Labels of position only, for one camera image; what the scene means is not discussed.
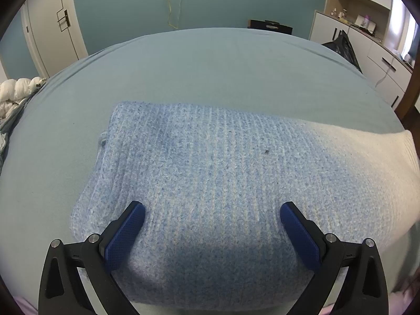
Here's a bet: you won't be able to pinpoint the white puffy duvet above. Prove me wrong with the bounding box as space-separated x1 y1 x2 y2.
0 76 48 122

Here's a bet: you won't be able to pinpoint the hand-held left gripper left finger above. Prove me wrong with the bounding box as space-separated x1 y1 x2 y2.
38 201 146 315

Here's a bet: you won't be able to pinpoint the black bag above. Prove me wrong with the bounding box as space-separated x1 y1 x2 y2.
322 29 362 73

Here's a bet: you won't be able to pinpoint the grey blue cloth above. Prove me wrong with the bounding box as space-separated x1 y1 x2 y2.
0 95 36 168

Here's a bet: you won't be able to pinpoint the thin white cable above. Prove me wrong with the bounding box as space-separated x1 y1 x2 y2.
177 0 187 30

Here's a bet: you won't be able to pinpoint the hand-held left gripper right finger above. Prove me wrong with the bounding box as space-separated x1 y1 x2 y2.
280 201 390 315

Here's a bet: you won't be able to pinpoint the white door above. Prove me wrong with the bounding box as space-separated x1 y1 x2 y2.
20 0 89 79

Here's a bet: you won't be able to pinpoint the black cardboard box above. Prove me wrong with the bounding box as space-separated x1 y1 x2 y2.
248 19 293 35

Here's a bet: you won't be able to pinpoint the blue and cream knit sweater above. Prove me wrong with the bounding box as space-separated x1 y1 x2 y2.
70 101 420 311

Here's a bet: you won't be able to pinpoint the white cabinet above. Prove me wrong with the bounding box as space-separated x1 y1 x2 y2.
308 0 416 107

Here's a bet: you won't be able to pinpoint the yellow cable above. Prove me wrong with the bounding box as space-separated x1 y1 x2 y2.
159 0 179 31

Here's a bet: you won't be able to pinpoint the bed with light blue sheet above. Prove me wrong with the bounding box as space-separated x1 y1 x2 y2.
0 27 409 315

